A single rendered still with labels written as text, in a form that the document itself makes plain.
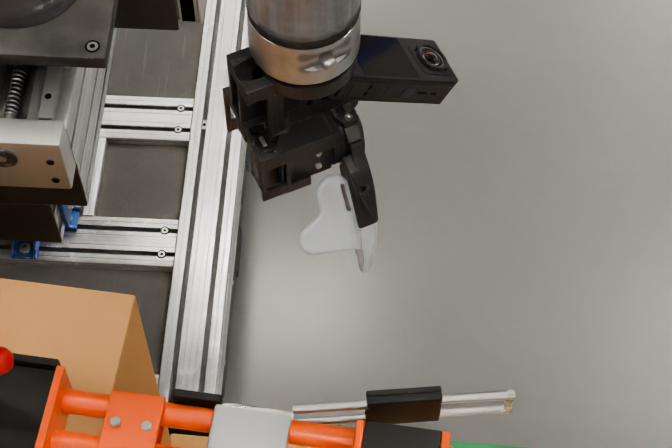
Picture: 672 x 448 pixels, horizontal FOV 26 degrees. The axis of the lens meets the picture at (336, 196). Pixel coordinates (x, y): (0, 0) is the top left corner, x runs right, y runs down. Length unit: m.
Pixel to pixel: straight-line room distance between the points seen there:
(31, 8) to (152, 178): 0.92
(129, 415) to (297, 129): 0.40
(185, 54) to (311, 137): 1.63
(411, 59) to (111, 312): 0.59
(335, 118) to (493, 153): 1.75
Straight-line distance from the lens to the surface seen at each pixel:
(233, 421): 1.31
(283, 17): 0.91
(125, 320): 1.53
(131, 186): 2.49
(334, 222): 1.08
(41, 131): 1.61
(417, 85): 1.05
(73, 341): 1.53
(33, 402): 1.34
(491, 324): 2.59
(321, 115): 1.03
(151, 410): 1.32
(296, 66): 0.95
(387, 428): 1.30
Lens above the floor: 2.29
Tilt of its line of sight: 58 degrees down
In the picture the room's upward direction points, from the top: straight up
